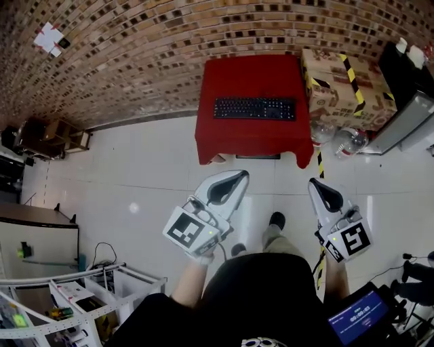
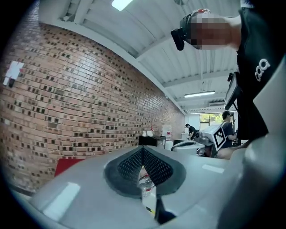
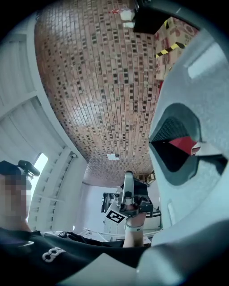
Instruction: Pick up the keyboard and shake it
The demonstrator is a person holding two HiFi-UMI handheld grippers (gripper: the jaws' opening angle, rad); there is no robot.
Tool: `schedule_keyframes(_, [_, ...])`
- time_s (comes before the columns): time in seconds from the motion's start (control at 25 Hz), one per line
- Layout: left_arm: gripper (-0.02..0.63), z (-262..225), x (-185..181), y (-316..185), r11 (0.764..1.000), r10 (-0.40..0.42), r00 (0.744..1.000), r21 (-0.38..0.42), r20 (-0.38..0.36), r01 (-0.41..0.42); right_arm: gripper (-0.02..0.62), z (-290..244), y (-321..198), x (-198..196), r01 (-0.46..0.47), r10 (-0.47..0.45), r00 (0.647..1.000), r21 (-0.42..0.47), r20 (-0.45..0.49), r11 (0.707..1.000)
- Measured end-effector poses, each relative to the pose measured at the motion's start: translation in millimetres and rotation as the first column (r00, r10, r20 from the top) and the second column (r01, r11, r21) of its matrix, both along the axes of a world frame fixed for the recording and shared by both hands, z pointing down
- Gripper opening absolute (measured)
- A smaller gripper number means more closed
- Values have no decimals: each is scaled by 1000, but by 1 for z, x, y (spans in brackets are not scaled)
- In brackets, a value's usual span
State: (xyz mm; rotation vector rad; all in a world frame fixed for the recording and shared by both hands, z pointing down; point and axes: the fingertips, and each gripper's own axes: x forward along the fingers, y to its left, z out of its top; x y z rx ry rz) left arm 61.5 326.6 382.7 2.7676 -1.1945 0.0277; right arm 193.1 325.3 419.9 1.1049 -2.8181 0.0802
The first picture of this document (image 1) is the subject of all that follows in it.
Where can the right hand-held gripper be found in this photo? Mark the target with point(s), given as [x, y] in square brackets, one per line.
[352, 240]

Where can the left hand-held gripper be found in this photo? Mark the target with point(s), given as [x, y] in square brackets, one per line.
[190, 230]

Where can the black keyboard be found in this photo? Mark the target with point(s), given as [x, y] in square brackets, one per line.
[254, 108]

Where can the person's right forearm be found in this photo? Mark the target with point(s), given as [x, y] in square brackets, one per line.
[337, 281]

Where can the person's left forearm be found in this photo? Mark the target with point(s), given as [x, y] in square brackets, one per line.
[190, 284]

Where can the person's left hand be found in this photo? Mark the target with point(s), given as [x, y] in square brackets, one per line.
[202, 260]

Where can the yellow black floor tape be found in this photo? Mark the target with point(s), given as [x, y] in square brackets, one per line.
[320, 166]

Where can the person's right black shoe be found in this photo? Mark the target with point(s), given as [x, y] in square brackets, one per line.
[277, 220]

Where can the person's black shoe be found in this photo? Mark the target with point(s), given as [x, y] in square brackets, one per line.
[277, 220]
[238, 249]

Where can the red cloth covered table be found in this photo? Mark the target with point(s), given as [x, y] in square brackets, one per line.
[251, 139]

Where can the person's khaki trouser leg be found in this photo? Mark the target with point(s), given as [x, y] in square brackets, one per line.
[279, 242]

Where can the person's left black shoe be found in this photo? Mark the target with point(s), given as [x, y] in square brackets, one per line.
[238, 249]

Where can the clear plastic bottle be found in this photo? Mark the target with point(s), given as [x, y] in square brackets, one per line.
[322, 132]
[351, 140]

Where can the white flat panel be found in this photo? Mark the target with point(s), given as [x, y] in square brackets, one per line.
[403, 125]

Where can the person's black shirt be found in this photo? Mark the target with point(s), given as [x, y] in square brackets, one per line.
[257, 298]

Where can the black tablet with blue screen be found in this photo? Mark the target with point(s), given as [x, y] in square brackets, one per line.
[359, 316]

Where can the white metal rack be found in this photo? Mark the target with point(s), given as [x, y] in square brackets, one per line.
[101, 298]

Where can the wooden shelf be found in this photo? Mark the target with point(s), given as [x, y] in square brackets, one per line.
[61, 137]

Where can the large white figure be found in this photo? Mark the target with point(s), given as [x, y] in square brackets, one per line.
[416, 57]

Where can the small white figure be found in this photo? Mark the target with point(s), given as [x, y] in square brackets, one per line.
[401, 45]

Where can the white desk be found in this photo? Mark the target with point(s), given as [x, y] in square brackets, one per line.
[40, 237]

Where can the small green device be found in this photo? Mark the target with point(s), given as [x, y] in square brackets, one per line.
[24, 250]

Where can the black equipment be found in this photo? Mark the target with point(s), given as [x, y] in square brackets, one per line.
[12, 162]

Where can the white paper sheet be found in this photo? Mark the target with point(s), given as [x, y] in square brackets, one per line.
[47, 39]

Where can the small black wall device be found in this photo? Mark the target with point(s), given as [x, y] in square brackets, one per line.
[63, 43]

